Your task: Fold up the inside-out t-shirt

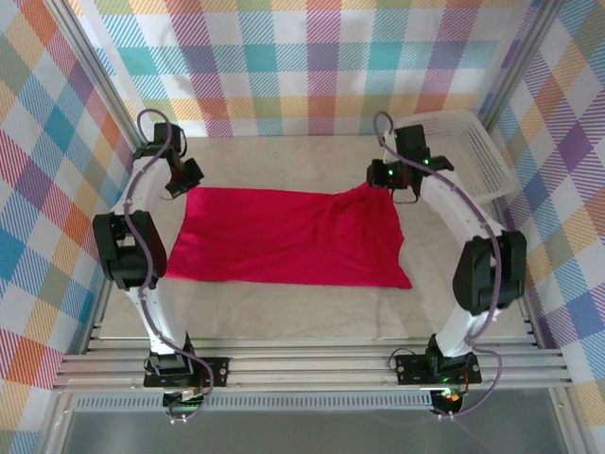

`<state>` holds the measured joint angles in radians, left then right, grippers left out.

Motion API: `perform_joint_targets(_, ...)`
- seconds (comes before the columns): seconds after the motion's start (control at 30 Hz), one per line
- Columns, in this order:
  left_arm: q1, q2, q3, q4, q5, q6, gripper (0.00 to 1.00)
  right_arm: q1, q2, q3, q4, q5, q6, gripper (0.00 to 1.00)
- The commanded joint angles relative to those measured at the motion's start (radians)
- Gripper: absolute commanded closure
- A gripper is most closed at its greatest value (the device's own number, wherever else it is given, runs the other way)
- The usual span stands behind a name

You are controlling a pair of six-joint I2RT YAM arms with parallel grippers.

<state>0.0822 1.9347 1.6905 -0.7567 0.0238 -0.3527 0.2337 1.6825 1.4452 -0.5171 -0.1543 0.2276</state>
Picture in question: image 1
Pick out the red t-shirt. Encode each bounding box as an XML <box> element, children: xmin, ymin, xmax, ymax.
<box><xmin>165</xmin><ymin>183</ymin><xmax>413</xmax><ymax>291</ymax></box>

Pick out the white plastic mesh basket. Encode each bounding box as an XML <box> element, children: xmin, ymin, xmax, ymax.
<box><xmin>394</xmin><ymin>109</ymin><xmax>520</xmax><ymax>207</ymax></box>

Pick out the aluminium frame post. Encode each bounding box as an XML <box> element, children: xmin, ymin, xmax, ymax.
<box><xmin>44</xmin><ymin>0</ymin><xmax>155</xmax><ymax>160</ymax></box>
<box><xmin>475</xmin><ymin>0</ymin><xmax>566</xmax><ymax>138</ymax></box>

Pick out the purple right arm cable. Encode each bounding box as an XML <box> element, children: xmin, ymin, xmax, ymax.
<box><xmin>372</xmin><ymin>111</ymin><xmax>503</xmax><ymax>422</ymax></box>

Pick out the aluminium table side rail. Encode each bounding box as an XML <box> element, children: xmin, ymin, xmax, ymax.
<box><xmin>491</xmin><ymin>198</ymin><xmax>543</xmax><ymax>349</ymax></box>
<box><xmin>82</xmin><ymin>139</ymin><xmax>155</xmax><ymax>356</ymax></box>

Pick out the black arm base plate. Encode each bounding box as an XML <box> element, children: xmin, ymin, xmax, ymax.
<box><xmin>144</xmin><ymin>357</ymin><xmax>230</xmax><ymax>389</ymax></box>
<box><xmin>394</xmin><ymin>353</ymin><xmax>482</xmax><ymax>384</ymax></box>

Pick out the aluminium mounting rail beam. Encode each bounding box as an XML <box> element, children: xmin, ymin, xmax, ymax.
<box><xmin>51</xmin><ymin>338</ymin><xmax>576</xmax><ymax>393</ymax></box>

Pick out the grey slotted cable duct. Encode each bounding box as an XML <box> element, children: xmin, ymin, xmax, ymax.
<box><xmin>75</xmin><ymin>395</ymin><xmax>434</xmax><ymax>411</ymax></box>

